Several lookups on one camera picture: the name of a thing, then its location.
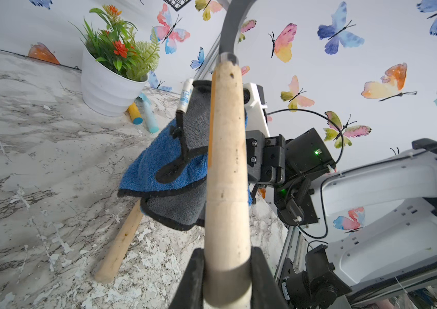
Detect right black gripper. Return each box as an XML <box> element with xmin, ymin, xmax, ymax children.
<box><xmin>246</xmin><ymin>128</ymin><xmax>337</xmax><ymax>226</ymax></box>

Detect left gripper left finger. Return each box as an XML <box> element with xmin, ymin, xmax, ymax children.
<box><xmin>168</xmin><ymin>248</ymin><xmax>205</xmax><ymax>309</ymax></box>

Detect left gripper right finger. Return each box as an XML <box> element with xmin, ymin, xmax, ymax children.
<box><xmin>250</xmin><ymin>247</ymin><xmax>289</xmax><ymax>309</ymax></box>

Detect blue grey rag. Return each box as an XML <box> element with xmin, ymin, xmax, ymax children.
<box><xmin>117</xmin><ymin>79</ymin><xmax>254</xmax><ymax>232</ymax></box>

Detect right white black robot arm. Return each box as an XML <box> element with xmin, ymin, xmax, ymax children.
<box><xmin>247</xmin><ymin>130</ymin><xmax>437</xmax><ymax>308</ymax></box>

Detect white pot with plant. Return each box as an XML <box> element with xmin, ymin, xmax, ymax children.
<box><xmin>79</xmin><ymin>5</ymin><xmax>161</xmax><ymax>117</ymax></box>

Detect aluminium front rail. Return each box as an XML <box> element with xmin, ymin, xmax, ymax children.
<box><xmin>274</xmin><ymin>227</ymin><xmax>307</xmax><ymax>284</ymax></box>

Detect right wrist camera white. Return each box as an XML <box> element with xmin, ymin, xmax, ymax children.
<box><xmin>243</xmin><ymin>83</ymin><xmax>271</xmax><ymax>138</ymax></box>

